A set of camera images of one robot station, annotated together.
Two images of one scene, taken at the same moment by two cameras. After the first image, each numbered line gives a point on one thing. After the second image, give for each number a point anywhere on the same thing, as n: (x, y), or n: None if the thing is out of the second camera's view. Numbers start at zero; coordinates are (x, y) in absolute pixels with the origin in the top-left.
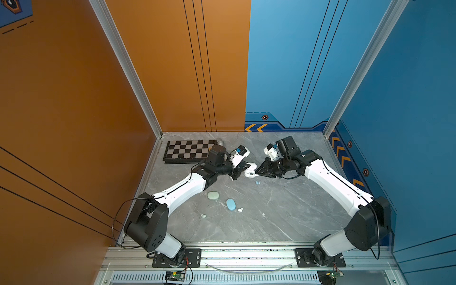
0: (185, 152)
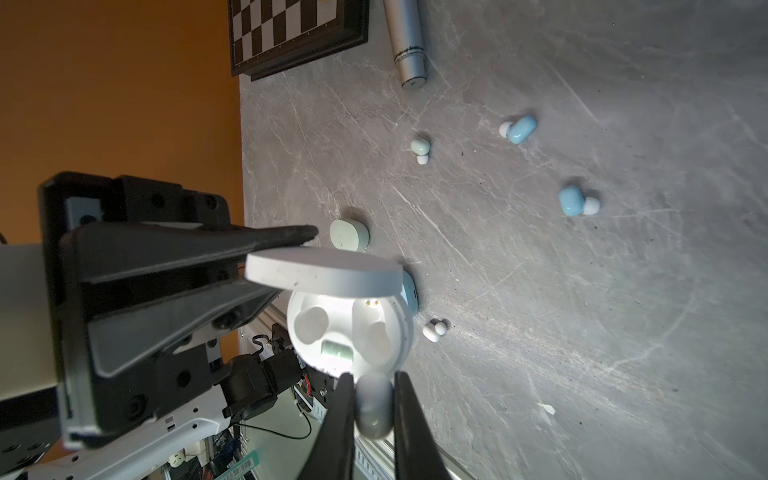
0: (271, 36)
